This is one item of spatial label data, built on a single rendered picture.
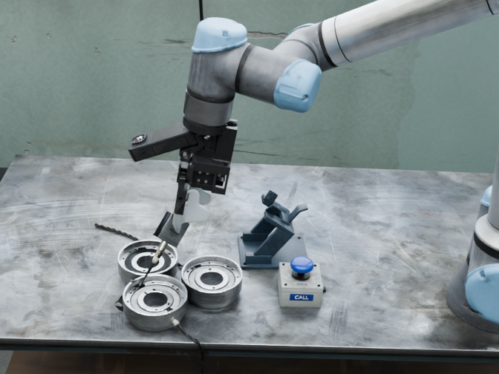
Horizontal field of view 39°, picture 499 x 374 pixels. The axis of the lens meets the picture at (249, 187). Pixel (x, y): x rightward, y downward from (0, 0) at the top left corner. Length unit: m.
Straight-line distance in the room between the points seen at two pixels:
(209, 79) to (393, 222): 0.60
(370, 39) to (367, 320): 0.46
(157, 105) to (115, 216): 1.43
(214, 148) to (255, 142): 1.77
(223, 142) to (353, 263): 0.38
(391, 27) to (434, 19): 0.06
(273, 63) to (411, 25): 0.21
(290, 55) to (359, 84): 1.79
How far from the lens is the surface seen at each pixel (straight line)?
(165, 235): 1.19
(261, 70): 1.01
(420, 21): 1.06
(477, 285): 1.04
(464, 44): 2.86
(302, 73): 1.00
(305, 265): 1.19
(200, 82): 1.04
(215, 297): 1.17
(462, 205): 1.59
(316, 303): 1.21
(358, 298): 1.25
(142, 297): 1.17
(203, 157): 1.12
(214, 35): 1.01
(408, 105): 2.90
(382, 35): 1.07
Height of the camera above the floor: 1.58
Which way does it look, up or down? 30 degrees down
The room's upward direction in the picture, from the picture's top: 4 degrees clockwise
